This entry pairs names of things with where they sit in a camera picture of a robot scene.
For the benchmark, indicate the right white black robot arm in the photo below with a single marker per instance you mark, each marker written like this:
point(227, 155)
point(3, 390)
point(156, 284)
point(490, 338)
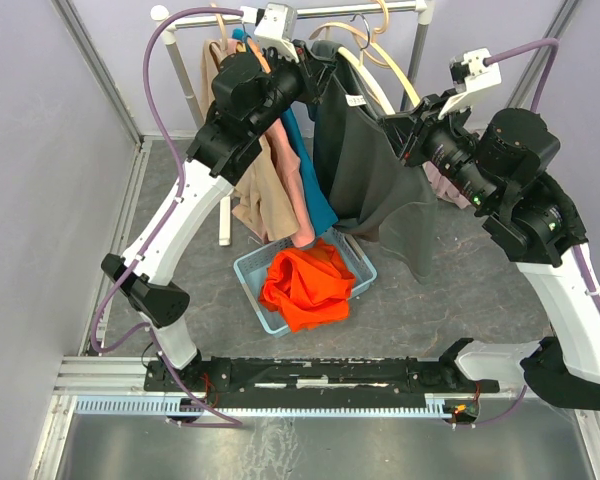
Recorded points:
point(503, 175)

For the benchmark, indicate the mauve clothes pile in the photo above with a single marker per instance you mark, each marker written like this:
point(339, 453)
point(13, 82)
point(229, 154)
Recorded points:
point(445, 187)

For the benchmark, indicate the metal clothes rack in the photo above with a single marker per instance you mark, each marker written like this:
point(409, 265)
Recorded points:
point(161, 16)

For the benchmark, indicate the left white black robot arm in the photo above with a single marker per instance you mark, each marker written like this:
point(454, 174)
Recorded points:
point(247, 100)

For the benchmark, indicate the blue t shirt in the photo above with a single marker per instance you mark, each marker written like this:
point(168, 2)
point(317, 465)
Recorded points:
point(321, 214)

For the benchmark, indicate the dark grey t shirt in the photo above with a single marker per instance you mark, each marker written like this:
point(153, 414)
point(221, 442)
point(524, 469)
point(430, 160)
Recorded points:
point(373, 195)

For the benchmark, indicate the pink t shirt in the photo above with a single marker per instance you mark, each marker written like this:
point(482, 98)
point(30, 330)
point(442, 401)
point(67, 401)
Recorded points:
point(287, 166)

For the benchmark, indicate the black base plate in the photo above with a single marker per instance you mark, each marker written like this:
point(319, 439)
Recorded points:
point(330, 382)

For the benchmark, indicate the white hanger of grey shirt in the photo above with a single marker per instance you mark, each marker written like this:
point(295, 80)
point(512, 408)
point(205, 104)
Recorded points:
point(356, 62)

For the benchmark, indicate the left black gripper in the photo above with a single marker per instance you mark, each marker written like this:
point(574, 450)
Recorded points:
point(316, 74)

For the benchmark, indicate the light blue plastic basket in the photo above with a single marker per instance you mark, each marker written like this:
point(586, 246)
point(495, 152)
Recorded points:
point(251, 270)

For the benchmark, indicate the orange t shirt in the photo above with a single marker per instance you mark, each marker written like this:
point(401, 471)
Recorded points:
point(308, 288)

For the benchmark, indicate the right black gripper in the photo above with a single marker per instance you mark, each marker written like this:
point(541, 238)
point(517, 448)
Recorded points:
point(399, 128)

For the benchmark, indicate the light blue cable duct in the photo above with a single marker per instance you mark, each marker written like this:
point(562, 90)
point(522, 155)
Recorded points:
point(172, 406)

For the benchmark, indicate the beige plastic hanger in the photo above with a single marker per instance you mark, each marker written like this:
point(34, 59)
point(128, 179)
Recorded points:
point(375, 53)

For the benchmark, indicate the beige t shirt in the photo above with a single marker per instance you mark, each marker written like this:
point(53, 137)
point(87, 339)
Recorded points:
point(263, 204)

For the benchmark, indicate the yellow hanger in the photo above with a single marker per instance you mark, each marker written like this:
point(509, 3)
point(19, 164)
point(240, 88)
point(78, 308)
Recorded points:
point(247, 44)

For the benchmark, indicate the beige hanger of beige shirt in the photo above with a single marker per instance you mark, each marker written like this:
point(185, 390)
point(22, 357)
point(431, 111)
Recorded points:
point(224, 40)

